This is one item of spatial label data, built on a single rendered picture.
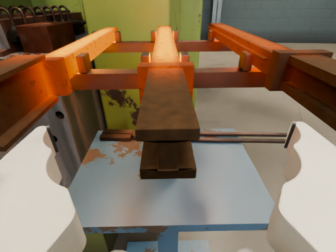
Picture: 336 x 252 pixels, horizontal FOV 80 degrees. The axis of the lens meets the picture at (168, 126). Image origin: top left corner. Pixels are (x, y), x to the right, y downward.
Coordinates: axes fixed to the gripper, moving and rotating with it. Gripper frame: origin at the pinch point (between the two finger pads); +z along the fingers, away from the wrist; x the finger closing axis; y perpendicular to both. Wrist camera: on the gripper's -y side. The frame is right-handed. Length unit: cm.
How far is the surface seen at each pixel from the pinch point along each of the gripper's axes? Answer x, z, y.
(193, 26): 14, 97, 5
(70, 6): -42, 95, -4
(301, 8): 354, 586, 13
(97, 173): -15.5, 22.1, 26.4
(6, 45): -42, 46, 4
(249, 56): 9.4, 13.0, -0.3
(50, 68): -10.7, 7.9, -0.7
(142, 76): -2.2, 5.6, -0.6
